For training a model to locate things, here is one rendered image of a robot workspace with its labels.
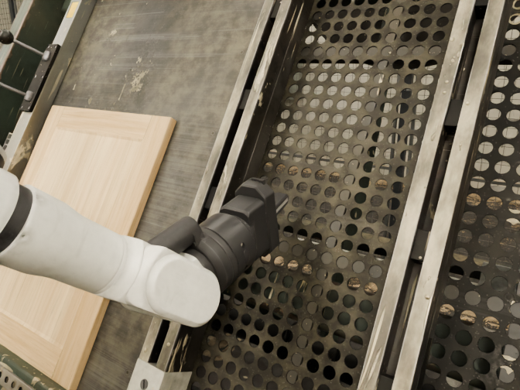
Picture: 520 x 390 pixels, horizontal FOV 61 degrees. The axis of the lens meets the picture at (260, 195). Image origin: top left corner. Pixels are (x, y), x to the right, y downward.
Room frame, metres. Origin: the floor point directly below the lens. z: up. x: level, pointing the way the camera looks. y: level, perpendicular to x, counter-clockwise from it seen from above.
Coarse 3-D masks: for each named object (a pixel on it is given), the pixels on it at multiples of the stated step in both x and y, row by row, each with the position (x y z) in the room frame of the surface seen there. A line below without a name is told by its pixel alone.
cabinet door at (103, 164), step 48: (48, 144) 1.10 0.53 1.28; (96, 144) 1.01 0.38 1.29; (144, 144) 0.93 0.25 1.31; (48, 192) 1.01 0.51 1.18; (96, 192) 0.93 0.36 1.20; (144, 192) 0.86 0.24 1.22; (0, 288) 0.92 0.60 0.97; (48, 288) 0.85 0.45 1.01; (0, 336) 0.83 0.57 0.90; (48, 336) 0.78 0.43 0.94; (96, 336) 0.74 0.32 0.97
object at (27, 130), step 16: (80, 0) 1.32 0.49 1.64; (96, 0) 1.36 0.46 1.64; (64, 16) 1.33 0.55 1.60; (80, 16) 1.31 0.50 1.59; (64, 32) 1.28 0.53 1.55; (80, 32) 1.31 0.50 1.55; (64, 48) 1.26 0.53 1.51; (64, 64) 1.26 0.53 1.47; (48, 80) 1.22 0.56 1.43; (48, 96) 1.21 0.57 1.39; (32, 112) 1.17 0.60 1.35; (48, 112) 1.21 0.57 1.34; (16, 128) 1.17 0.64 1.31; (32, 128) 1.16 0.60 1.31; (16, 144) 1.13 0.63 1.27; (32, 144) 1.16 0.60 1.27; (16, 160) 1.12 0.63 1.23; (16, 176) 1.11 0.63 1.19
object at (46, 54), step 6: (0, 30) 1.20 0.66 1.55; (6, 30) 1.21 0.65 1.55; (0, 36) 1.20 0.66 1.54; (6, 36) 1.20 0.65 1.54; (12, 36) 1.21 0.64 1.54; (0, 42) 1.21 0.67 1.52; (6, 42) 1.20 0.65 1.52; (12, 42) 1.22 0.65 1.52; (18, 42) 1.22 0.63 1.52; (30, 48) 1.23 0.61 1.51; (42, 54) 1.24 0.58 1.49; (48, 54) 1.24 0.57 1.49
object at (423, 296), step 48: (480, 0) 0.67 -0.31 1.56; (480, 48) 0.62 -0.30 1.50; (480, 96) 0.58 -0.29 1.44; (432, 144) 0.58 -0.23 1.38; (432, 192) 0.57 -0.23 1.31; (432, 240) 0.50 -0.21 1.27; (384, 288) 0.50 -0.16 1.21; (432, 288) 0.47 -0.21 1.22; (384, 336) 0.46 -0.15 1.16; (432, 336) 0.49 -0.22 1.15; (384, 384) 0.44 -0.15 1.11
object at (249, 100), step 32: (288, 0) 0.86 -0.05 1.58; (256, 32) 0.86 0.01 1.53; (288, 32) 0.85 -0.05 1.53; (256, 64) 0.83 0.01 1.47; (288, 64) 0.85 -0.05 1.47; (256, 96) 0.77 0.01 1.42; (224, 128) 0.77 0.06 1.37; (256, 128) 0.77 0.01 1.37; (224, 160) 0.75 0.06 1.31; (256, 160) 0.76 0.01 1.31; (224, 192) 0.69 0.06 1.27; (160, 320) 0.62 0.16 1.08; (160, 352) 0.59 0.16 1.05; (192, 352) 0.61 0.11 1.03; (128, 384) 0.58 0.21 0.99; (160, 384) 0.56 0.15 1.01
